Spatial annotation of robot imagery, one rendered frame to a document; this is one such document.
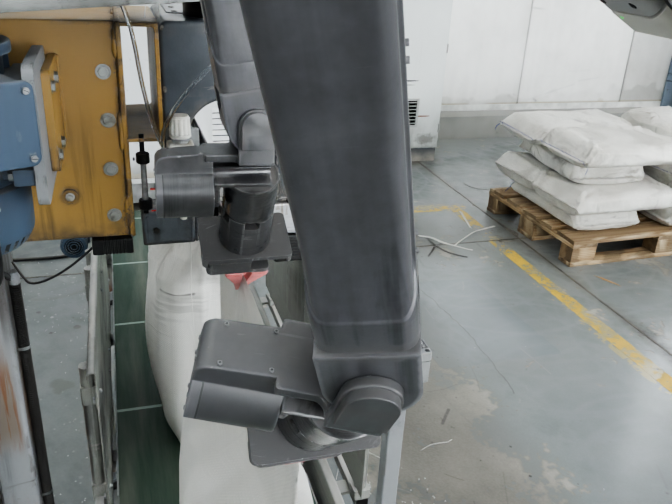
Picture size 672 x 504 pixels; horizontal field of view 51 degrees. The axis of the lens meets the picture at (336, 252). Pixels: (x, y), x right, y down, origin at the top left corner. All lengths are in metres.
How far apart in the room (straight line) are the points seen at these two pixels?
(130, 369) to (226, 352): 1.54
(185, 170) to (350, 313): 0.40
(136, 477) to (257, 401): 1.20
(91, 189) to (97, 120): 0.10
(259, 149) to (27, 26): 0.45
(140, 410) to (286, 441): 1.28
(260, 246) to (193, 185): 0.12
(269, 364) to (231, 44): 0.36
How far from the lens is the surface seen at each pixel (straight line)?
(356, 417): 0.40
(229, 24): 0.69
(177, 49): 1.03
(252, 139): 0.69
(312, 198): 0.29
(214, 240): 0.80
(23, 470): 1.42
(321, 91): 0.26
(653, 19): 0.86
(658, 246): 4.02
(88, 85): 1.04
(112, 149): 1.07
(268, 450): 0.54
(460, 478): 2.22
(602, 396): 2.73
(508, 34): 5.88
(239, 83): 0.69
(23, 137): 0.82
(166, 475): 1.62
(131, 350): 2.04
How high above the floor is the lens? 1.46
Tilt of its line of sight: 24 degrees down
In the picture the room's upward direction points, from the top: 3 degrees clockwise
